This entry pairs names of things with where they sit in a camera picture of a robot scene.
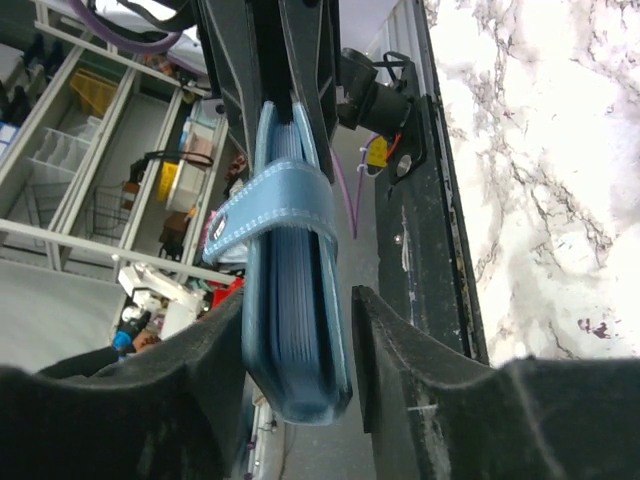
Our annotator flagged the white metal shelf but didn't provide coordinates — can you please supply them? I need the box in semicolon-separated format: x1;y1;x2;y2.
1;1;235;283

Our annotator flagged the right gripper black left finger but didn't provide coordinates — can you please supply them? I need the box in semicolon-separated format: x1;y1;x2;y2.
1;292;245;479

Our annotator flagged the blue leather card holder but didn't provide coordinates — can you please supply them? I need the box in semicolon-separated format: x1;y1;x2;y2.
202;102;352;425

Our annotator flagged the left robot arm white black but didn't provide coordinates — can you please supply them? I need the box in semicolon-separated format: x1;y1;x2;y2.
192;1;411;178

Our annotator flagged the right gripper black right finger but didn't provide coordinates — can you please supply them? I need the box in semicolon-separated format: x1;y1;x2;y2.
352;286;639;479

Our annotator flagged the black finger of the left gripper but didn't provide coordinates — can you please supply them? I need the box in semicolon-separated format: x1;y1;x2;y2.
279;0;341;181
193;1;265;165

